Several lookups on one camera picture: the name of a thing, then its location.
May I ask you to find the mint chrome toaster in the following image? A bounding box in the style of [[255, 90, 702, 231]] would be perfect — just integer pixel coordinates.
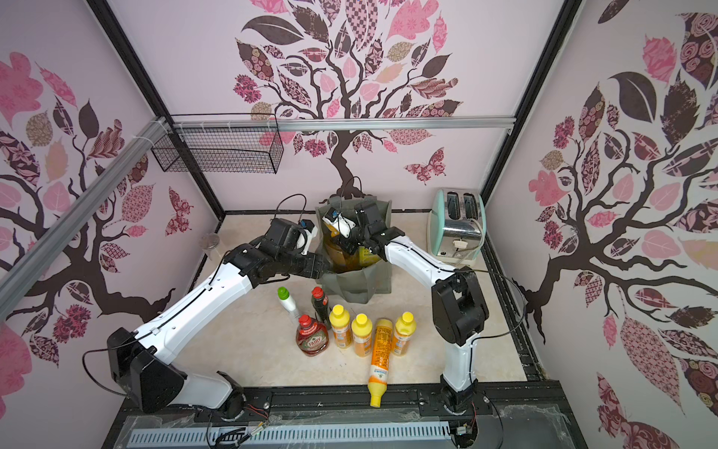
[[427, 188, 487, 266]]

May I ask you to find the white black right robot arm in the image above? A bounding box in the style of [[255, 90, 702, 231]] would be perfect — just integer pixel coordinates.
[[325, 200, 521, 415]]

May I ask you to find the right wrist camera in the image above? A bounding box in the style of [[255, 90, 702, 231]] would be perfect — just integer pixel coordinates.
[[323, 208, 356, 239]]

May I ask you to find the clear glass cup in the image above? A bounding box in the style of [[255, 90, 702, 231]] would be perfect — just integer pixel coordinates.
[[199, 233, 221, 260]]

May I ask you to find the orange bottle yellow cap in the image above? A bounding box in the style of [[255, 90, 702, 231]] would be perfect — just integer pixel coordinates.
[[352, 314, 374, 357], [368, 318, 394, 408], [392, 312, 417, 357], [329, 304, 353, 349]]

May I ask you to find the black wire basket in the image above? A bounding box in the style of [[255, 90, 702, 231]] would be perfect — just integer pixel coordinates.
[[151, 112, 284, 174]]

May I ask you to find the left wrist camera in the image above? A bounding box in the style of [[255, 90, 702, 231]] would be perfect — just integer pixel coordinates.
[[297, 219, 318, 256]]

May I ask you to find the white bottle green cap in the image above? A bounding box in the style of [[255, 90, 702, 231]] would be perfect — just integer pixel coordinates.
[[277, 287, 302, 325]]

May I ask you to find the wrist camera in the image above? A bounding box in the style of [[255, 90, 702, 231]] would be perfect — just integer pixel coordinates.
[[323, 208, 356, 239], [297, 219, 318, 256]]

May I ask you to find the white slotted cable duct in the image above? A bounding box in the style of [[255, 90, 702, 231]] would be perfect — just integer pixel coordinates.
[[125, 422, 452, 448]]

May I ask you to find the red soap bottle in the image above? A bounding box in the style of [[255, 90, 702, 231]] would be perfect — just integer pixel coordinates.
[[295, 314, 329, 357]]

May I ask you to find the yellow pump soap bottle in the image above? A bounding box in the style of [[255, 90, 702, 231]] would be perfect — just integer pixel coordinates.
[[357, 246, 381, 268]]

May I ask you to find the dark green bottle red cap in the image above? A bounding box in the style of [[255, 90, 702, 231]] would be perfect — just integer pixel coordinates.
[[312, 286, 331, 329]]

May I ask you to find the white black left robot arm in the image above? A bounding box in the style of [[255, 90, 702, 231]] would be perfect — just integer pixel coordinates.
[[102, 217, 330, 421]]

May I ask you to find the green fabric shopping bag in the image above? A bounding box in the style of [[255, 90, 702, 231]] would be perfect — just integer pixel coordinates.
[[315, 196, 392, 304]]

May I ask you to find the large orange pump soap bottle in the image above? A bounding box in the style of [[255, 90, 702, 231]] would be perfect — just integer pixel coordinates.
[[321, 222, 361, 273]]

